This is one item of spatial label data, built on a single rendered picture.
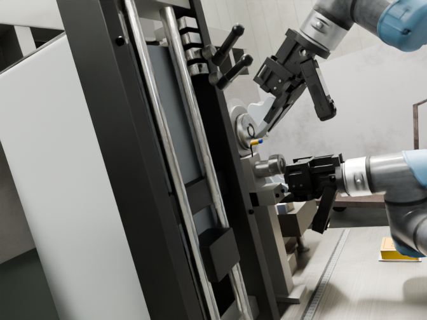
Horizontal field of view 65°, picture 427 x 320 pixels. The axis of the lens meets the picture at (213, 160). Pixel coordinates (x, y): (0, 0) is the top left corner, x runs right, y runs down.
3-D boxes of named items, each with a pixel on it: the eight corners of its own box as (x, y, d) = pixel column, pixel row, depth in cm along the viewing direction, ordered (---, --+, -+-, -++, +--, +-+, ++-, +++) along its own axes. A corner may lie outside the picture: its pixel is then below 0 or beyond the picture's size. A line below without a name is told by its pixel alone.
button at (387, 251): (418, 260, 70) (416, 249, 70) (381, 260, 74) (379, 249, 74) (418, 246, 76) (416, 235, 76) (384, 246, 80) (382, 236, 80)
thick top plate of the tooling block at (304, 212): (301, 237, 80) (295, 213, 80) (174, 240, 102) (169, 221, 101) (318, 213, 93) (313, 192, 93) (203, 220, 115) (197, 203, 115)
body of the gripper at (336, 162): (290, 159, 77) (344, 150, 70) (298, 194, 78) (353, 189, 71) (278, 167, 71) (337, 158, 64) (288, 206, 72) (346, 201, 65)
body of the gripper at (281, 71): (265, 81, 71) (298, 29, 65) (297, 106, 69) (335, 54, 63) (250, 83, 65) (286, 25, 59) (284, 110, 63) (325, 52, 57)
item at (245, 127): (244, 105, 69) (260, 126, 74) (236, 108, 70) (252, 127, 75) (239, 136, 65) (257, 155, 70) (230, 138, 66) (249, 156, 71)
